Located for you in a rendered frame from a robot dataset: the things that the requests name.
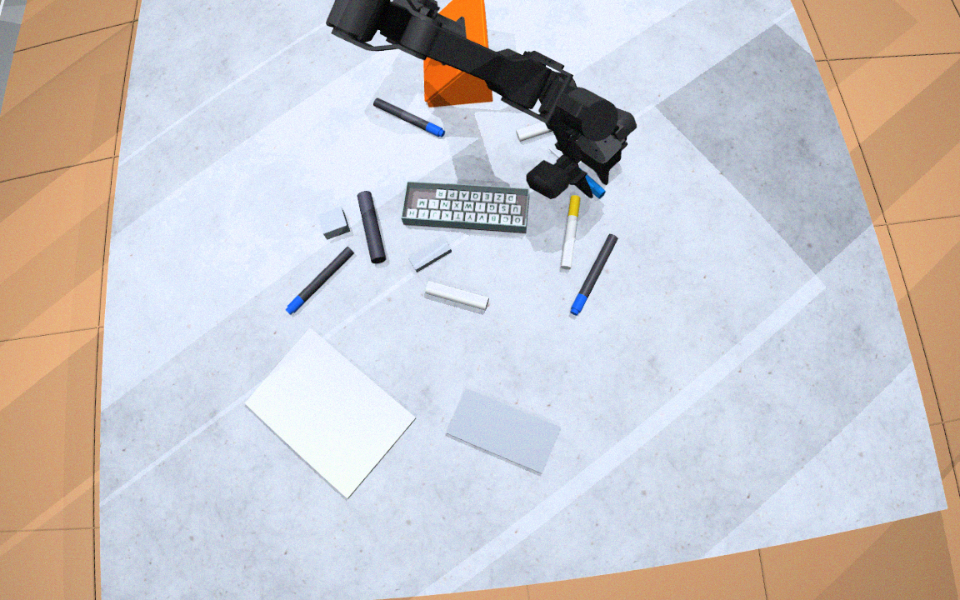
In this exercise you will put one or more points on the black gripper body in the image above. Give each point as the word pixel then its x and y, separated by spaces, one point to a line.
pixel 552 179

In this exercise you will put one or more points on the white sheet of paper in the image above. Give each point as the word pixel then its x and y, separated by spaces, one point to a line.
pixel 330 412

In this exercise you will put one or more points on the dark grey cylinder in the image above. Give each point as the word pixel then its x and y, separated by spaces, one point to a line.
pixel 370 223

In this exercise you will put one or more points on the grey marker with blue cap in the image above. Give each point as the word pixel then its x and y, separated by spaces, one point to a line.
pixel 319 280
pixel 408 117
pixel 593 275

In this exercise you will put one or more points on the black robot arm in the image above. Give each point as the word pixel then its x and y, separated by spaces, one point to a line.
pixel 416 27

